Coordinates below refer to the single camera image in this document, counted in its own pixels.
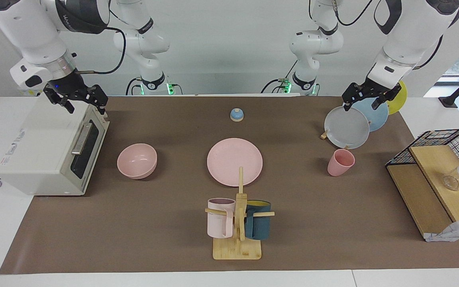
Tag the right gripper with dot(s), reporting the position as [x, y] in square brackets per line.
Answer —
[69, 83]

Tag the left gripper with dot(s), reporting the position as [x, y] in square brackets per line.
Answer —
[369, 85]

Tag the light blue plate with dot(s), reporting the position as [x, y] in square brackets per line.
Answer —
[377, 115]

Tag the yellow plate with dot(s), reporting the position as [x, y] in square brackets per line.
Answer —
[400, 99]

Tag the grey plate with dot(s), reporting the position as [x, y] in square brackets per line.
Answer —
[347, 127]

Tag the wooden plate rack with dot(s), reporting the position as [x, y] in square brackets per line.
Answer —
[324, 135]

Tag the white toaster oven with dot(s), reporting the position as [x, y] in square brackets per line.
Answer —
[42, 147]

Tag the pink cup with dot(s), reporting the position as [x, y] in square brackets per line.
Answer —
[339, 163]

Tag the pink bowl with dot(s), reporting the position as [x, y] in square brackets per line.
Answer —
[136, 161]

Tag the wooden shelf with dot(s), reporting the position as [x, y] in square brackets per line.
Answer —
[424, 191]

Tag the clear glass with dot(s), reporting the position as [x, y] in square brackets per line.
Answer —
[451, 181]

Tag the pink plate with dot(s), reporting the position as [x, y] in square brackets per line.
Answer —
[233, 159]

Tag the dark teal mug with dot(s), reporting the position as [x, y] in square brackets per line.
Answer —
[258, 227]

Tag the light pink mug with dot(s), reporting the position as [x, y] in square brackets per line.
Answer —
[219, 223]

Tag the wooden mug tree stand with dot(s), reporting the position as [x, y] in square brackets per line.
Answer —
[237, 249]

